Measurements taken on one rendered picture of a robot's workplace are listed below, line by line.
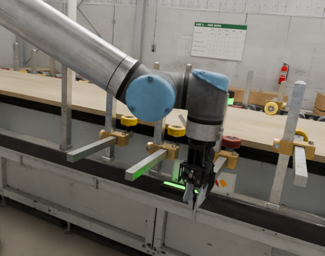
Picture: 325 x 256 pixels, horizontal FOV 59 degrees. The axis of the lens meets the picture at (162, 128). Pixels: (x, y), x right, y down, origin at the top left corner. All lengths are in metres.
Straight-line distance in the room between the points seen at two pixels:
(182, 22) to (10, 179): 7.00
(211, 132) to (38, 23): 0.43
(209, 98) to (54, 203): 1.63
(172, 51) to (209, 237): 7.32
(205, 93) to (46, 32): 0.36
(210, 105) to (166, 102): 0.17
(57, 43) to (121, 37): 8.59
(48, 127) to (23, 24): 1.33
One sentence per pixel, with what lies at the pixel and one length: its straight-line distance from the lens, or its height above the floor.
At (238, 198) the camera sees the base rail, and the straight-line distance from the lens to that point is 1.20.
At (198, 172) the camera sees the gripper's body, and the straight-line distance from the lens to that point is 0.72.
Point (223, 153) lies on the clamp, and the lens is 1.15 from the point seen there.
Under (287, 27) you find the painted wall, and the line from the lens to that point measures 8.26.
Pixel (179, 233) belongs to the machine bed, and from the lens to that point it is 1.68.
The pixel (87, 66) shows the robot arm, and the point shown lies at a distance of 0.57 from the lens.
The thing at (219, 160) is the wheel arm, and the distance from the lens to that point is 1.09.
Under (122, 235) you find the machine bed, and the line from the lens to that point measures 1.83.
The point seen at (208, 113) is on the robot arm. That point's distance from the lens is 0.68.
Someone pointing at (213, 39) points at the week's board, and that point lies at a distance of 8.30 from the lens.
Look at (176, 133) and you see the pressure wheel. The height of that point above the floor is 0.89.
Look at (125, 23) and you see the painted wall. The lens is 9.14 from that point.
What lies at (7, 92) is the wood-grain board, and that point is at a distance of 2.02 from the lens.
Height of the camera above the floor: 1.23
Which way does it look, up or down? 15 degrees down
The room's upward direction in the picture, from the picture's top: 6 degrees clockwise
